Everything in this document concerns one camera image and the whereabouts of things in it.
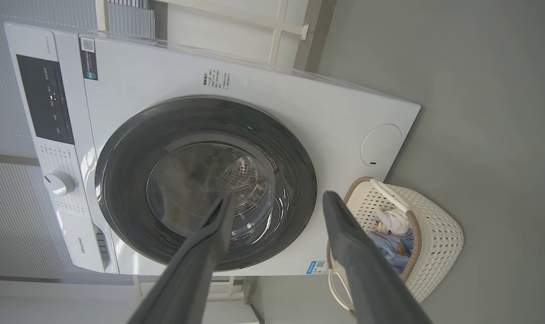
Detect blue patterned clothes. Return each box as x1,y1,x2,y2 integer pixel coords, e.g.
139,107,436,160
370,216,414,275

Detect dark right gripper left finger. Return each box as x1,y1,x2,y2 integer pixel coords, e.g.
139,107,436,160
127,191,237,324

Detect black washer control panel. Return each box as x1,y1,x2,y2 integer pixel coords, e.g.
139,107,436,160
16,54,75,145

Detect white metal frame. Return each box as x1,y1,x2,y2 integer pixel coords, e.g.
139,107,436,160
155,0,310,72

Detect dark QR code sticker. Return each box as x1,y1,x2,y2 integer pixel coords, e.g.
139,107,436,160
79,36,99,81

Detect cream perforated laundry basket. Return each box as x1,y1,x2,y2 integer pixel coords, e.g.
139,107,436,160
325,176,464,315

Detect white cloth garment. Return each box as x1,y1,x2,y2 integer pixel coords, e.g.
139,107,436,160
375,208,411,236

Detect white front-load washing machine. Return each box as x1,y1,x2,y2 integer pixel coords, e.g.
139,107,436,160
5,22,421,276

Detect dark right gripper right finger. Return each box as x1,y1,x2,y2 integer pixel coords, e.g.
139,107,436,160
322,191,432,324

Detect white washing machine dial knob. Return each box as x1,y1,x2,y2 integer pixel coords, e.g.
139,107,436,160
44,170,76,197

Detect blue energy label sticker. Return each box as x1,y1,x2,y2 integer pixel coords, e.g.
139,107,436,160
305,260,330,275

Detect round white filter cover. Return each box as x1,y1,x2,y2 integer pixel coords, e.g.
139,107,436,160
360,124,403,167

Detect washing machine round door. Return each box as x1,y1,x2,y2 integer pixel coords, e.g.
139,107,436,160
95,96,318,272

